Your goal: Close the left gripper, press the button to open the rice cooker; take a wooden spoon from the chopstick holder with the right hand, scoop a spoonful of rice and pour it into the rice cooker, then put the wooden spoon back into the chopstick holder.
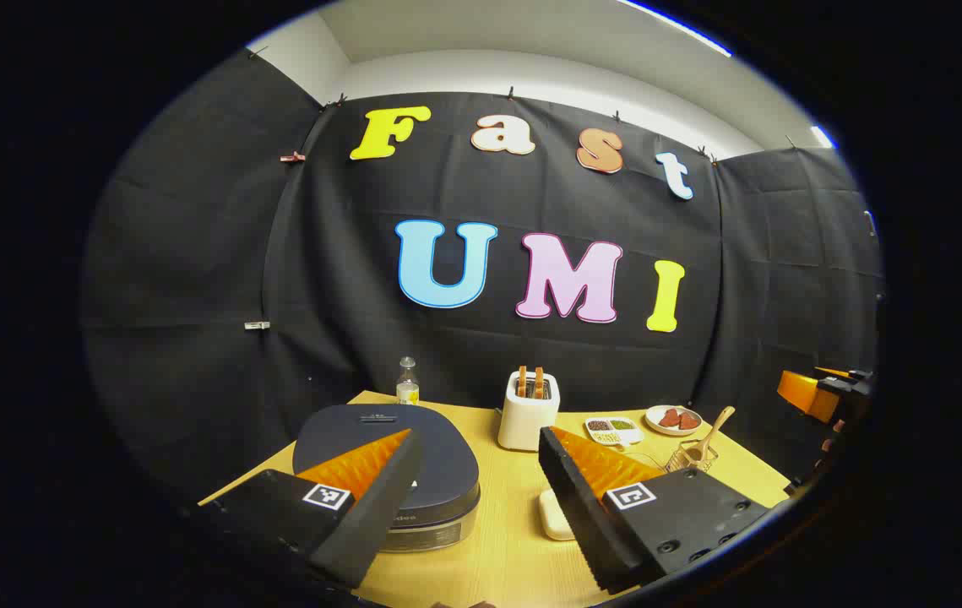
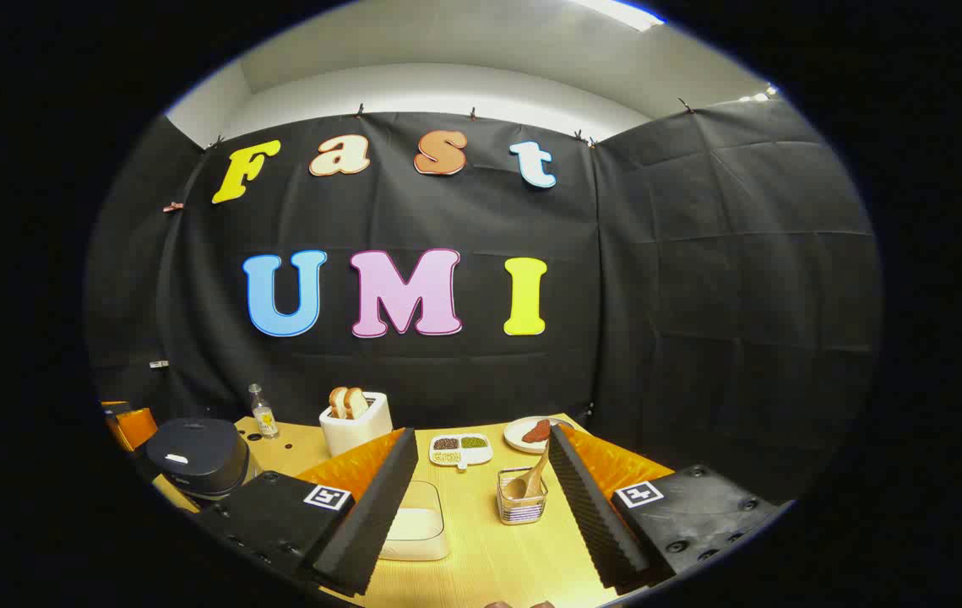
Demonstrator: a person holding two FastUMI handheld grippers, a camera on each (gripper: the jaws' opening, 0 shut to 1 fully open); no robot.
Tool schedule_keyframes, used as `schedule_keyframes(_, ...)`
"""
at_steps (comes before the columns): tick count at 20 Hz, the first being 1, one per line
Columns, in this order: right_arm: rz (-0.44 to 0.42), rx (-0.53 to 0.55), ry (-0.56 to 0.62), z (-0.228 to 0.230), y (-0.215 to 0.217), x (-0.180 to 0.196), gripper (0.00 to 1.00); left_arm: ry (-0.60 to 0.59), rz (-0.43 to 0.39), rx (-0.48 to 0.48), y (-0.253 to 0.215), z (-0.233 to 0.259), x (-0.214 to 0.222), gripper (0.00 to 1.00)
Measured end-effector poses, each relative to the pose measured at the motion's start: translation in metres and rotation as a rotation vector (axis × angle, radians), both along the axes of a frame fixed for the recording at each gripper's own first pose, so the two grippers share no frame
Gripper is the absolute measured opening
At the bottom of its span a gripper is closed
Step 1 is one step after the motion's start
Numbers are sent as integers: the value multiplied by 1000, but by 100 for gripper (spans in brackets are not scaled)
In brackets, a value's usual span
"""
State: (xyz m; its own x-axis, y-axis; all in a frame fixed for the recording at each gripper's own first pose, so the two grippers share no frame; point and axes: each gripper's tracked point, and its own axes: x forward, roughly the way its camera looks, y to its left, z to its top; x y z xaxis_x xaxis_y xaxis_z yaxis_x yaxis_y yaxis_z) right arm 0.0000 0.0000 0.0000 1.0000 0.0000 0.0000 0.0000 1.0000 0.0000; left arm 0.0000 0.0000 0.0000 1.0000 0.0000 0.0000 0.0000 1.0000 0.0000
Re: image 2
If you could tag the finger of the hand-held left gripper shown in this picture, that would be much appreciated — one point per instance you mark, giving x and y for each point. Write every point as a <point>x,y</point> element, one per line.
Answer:
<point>138,426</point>

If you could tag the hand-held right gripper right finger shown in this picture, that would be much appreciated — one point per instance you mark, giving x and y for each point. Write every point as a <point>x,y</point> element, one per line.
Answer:
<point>590,515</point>

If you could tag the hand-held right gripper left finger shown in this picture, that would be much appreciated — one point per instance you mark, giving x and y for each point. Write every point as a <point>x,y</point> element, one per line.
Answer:
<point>379,498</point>

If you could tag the dark grey rice cooker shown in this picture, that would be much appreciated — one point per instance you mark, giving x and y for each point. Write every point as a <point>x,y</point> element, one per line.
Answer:
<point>193,456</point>

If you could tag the wooden spoon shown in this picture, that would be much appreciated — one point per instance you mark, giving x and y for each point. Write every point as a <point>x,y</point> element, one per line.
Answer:
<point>538,477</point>

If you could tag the clear plastic rice box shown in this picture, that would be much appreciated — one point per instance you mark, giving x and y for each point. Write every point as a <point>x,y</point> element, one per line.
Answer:
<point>421,549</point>

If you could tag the white toaster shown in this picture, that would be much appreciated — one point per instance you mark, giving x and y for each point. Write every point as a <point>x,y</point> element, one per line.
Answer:
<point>354,435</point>

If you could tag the white divided bean dish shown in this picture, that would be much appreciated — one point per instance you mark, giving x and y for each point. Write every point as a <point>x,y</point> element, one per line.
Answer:
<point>461,454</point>

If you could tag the toast bread slice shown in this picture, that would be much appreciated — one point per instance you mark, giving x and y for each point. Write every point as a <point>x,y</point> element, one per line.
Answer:
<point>337,404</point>
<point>357,404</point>

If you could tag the red meat piece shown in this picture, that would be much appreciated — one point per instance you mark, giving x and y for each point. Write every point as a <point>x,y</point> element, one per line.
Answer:
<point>536,432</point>

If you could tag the white round plate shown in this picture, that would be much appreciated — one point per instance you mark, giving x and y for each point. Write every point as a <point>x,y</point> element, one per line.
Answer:
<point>516,435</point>

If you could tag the small glass bottle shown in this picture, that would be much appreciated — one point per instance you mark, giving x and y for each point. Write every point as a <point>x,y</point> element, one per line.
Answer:
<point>264,420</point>

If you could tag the black backdrop cloth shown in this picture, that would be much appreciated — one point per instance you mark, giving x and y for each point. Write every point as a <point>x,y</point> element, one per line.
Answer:
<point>700,295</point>

